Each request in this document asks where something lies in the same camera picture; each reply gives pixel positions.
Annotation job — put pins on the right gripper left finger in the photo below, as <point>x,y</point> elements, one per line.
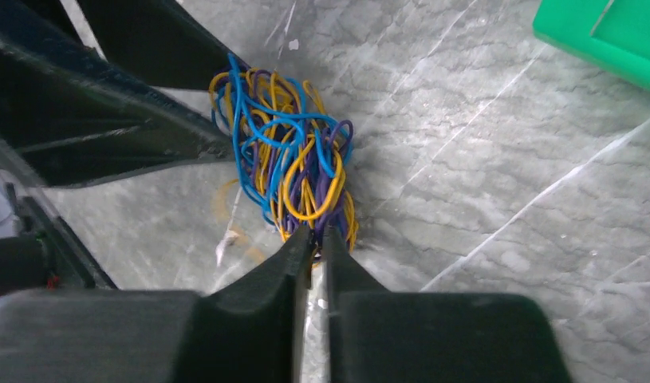
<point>249,331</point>

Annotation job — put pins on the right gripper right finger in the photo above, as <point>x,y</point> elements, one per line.
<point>378,335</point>

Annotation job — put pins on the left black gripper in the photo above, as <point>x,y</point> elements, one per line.
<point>71,118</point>

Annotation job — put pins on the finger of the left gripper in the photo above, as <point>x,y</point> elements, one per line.
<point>157,41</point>

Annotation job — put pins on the green plastic bin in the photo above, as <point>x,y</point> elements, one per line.
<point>614,35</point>

